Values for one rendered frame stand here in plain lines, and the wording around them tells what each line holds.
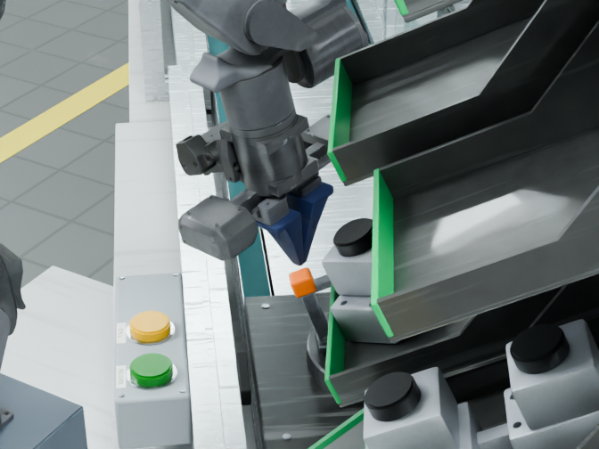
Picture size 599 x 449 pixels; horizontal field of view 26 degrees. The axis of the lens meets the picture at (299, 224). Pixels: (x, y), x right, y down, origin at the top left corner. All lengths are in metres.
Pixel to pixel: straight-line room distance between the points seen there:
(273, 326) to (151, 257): 0.35
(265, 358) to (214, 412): 0.08
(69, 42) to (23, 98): 0.44
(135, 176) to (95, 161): 1.88
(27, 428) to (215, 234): 0.21
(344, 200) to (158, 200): 0.26
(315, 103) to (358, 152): 1.10
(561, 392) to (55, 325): 0.89
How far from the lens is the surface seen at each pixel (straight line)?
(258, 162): 1.07
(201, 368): 1.24
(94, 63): 4.25
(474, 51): 0.82
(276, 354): 1.23
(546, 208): 0.65
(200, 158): 1.10
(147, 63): 1.94
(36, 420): 1.04
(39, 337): 1.47
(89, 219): 3.37
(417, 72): 0.82
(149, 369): 1.22
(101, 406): 1.36
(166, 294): 1.34
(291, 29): 1.02
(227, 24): 0.98
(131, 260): 1.58
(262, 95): 1.04
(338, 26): 1.08
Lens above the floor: 1.71
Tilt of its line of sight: 31 degrees down
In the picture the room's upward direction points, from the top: straight up
